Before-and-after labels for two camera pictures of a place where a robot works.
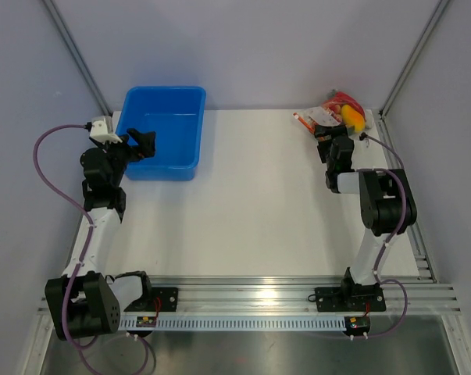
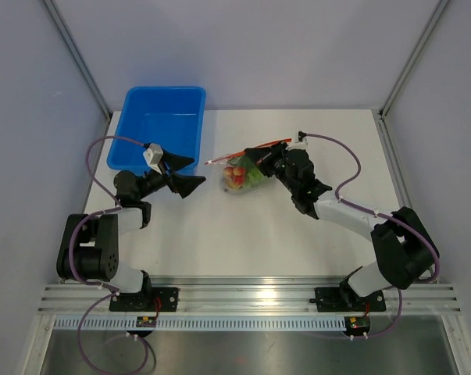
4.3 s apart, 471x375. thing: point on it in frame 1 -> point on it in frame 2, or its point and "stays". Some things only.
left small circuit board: [146, 322] stays
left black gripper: [145, 142] -> [183, 184]
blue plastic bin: [176, 115] stays
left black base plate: [156, 299] stays
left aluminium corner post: [55, 16] stays
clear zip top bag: [338, 108] -> [240, 173]
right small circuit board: [357, 325] stays
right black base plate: [350, 298] stays
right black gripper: [320, 131] -> [265, 157]
